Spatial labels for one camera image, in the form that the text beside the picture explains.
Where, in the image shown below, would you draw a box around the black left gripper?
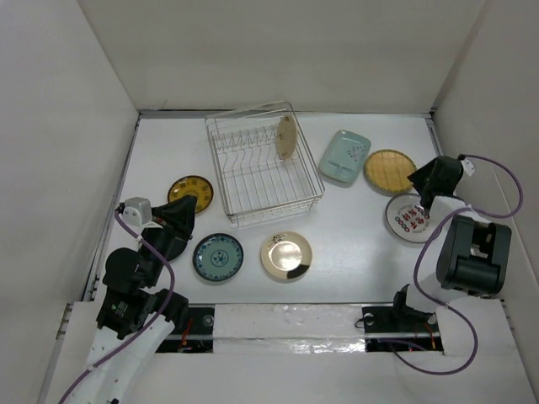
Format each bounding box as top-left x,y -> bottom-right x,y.
140,194 -> 197,285

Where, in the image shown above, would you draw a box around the white plate red characters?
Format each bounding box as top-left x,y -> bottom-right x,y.
385,193 -> 440,244

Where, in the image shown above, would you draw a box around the yellow woven pattern plate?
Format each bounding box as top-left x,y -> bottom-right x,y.
364,149 -> 417,194

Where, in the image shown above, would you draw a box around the blue floral round plate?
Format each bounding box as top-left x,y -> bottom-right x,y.
192,233 -> 244,283

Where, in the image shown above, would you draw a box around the beige oval plate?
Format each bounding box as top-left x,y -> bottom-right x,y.
275,114 -> 297,159

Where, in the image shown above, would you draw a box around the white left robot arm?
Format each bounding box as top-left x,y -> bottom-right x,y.
63,195 -> 197,403

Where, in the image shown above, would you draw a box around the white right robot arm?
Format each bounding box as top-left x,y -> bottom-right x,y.
388,155 -> 514,331

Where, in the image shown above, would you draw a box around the light green rectangular dish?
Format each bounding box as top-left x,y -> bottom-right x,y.
318,130 -> 371,185

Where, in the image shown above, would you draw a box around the yellow brown patterned plate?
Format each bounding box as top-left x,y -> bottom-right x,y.
167,175 -> 214,215

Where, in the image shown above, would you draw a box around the cream plate brown smear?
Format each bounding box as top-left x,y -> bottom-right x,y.
260,231 -> 313,281

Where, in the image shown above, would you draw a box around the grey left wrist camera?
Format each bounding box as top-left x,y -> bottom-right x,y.
120,197 -> 152,227

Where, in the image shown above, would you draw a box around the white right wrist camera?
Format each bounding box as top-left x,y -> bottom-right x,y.
457,154 -> 475,177

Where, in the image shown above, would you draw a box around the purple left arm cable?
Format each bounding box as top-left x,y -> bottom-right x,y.
58,205 -> 177,404

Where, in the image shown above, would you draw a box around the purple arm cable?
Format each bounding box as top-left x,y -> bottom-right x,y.
393,154 -> 526,375
58,205 -> 177,404

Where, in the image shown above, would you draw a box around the metal wire dish rack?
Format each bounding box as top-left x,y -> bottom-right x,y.
205,101 -> 325,227

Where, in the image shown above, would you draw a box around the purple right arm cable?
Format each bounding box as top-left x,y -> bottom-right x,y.
393,154 -> 526,375

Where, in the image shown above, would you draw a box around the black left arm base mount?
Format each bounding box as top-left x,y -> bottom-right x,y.
157,306 -> 215,354

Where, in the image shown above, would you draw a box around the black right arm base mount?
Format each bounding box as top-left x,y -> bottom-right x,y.
355,306 -> 443,353

